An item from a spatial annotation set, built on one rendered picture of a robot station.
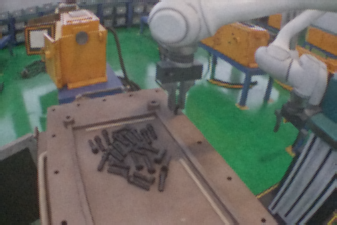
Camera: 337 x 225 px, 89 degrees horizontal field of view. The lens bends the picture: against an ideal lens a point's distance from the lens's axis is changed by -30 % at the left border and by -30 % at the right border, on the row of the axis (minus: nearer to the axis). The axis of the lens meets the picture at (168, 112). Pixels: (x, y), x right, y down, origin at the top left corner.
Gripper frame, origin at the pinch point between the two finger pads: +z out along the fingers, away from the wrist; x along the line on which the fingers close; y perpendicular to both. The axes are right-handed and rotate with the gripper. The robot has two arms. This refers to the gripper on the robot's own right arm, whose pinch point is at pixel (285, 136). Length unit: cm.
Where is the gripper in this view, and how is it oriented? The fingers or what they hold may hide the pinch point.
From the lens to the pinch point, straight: 104.8
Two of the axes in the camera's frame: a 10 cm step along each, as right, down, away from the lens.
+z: -0.7, 8.4, 5.4
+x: -4.2, -5.2, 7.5
